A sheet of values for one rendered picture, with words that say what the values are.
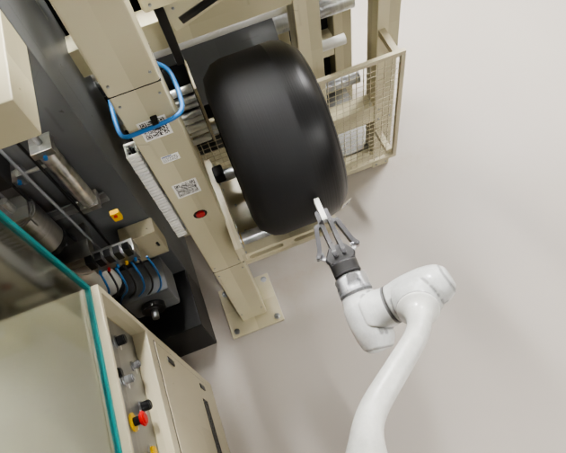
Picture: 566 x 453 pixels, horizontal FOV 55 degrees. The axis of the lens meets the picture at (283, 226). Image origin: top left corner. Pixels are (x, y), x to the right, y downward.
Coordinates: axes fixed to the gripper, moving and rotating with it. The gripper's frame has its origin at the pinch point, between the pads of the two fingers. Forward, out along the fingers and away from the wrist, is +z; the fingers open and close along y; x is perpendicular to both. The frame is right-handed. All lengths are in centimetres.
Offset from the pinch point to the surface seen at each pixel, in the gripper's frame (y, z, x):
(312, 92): -8.4, 26.3, -17.0
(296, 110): -2.3, 22.6, -17.3
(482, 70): -142, 99, 139
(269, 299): 24, 13, 126
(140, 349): 67, -10, 33
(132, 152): 43, 31, -13
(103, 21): 33, 33, -57
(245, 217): 20, 26, 47
